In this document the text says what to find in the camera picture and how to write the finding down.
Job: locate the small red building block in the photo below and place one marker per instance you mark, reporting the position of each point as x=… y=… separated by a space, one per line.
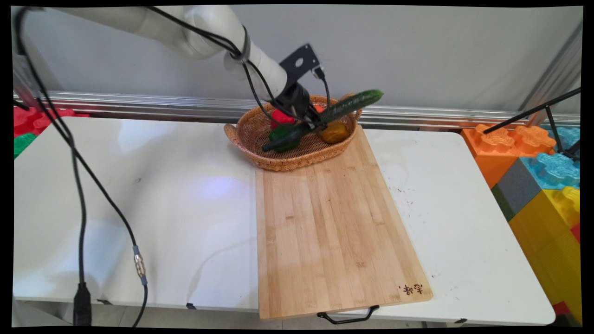
x=576 y=233

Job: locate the long green toy cucumber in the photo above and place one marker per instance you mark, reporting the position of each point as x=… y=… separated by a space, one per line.
x=352 y=102

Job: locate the yellow-orange toy fruit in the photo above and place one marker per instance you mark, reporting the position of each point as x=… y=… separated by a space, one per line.
x=334 y=132

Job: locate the big yellow building block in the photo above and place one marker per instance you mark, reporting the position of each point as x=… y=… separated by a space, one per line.
x=547 y=241

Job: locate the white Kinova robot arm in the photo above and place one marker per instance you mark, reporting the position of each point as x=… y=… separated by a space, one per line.
x=209 y=28

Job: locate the black tripod rods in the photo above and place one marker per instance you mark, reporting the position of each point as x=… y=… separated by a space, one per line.
x=529 y=112

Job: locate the bamboo cutting board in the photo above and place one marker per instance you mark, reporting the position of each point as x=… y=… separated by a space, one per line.
x=329 y=232

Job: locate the big grey building block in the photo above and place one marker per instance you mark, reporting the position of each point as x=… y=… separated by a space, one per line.
x=519 y=185

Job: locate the aluminium rail along wall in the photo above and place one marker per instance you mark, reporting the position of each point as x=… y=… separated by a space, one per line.
x=162 y=105

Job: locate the orange-red toy tomato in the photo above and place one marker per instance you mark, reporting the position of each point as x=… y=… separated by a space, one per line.
x=319 y=108

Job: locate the red flat building block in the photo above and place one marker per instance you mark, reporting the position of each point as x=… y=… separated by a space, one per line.
x=30 y=119

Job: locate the green toy bell pepper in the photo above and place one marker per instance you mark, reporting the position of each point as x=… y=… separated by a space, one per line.
x=284 y=137

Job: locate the woven wicker basket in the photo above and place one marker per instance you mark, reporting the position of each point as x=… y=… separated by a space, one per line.
x=253 y=134

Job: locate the big blue building block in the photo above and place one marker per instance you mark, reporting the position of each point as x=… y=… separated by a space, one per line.
x=557 y=169

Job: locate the red toy bell pepper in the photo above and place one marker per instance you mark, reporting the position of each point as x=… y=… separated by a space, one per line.
x=280 y=117

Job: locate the slanted aluminium post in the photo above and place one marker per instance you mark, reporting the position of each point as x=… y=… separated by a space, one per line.
x=559 y=69

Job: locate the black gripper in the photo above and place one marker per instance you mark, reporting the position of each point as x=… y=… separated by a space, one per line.
x=294 y=102

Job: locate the big orange building block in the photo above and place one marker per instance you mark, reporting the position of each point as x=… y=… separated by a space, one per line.
x=496 y=148

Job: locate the green flat building block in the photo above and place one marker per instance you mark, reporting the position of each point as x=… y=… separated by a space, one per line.
x=23 y=144

